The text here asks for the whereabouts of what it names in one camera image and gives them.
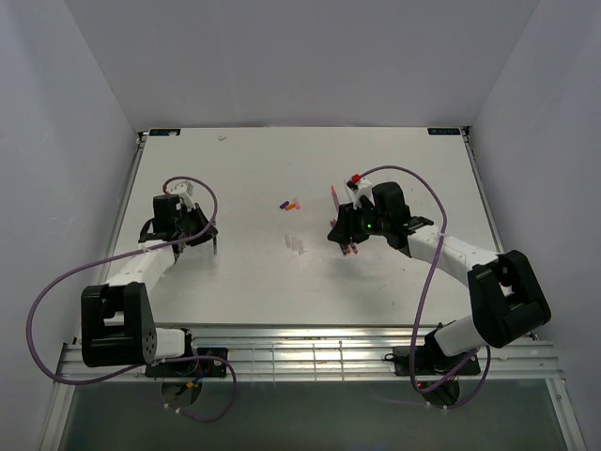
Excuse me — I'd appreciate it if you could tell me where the aluminium table frame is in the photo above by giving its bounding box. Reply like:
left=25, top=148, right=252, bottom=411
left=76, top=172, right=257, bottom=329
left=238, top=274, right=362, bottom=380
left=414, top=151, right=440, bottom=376
left=54, top=127, right=585, bottom=450

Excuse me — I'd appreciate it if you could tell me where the pink highlighter pen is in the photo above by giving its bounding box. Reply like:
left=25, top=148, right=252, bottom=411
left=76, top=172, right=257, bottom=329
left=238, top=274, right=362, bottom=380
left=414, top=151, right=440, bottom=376
left=331, top=185, right=339, bottom=210

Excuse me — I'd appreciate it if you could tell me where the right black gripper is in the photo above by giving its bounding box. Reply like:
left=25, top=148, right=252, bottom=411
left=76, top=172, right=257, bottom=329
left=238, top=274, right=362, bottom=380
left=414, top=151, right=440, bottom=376
left=327, top=198, right=389, bottom=246

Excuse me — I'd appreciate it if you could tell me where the left blue table label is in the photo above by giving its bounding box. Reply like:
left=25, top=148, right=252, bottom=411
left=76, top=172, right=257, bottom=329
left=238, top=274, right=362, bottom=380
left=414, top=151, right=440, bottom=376
left=148, top=129, right=181, bottom=136

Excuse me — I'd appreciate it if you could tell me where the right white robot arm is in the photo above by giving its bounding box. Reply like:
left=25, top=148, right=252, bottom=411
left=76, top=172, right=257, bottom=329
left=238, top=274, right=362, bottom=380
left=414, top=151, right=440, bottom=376
left=328, top=175, right=551, bottom=373

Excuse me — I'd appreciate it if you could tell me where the right blue table label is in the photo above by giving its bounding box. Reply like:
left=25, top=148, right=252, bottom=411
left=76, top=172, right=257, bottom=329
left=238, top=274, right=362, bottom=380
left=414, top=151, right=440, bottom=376
left=427, top=127, right=461, bottom=136

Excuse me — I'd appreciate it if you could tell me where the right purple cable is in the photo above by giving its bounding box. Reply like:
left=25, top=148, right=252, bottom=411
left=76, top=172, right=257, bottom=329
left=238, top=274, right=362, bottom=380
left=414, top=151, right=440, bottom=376
left=359, top=164, right=492, bottom=411

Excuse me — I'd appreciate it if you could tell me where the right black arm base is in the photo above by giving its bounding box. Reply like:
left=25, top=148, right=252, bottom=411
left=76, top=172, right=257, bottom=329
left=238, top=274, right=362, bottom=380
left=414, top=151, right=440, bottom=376
left=384, top=345, right=482, bottom=377

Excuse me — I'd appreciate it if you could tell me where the blue table label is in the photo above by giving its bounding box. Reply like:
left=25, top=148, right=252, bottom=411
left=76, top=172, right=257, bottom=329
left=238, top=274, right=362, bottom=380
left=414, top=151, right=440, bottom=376
left=148, top=129, right=181, bottom=136
left=427, top=127, right=461, bottom=136

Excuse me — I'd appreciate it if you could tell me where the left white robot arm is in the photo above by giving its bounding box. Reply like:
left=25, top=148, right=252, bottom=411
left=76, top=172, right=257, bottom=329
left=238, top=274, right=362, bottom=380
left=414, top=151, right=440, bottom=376
left=81, top=177, right=218, bottom=376

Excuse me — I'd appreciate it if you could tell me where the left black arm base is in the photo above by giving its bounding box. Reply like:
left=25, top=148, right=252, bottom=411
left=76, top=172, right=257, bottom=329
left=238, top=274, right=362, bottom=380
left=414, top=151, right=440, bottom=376
left=145, top=348, right=229, bottom=380

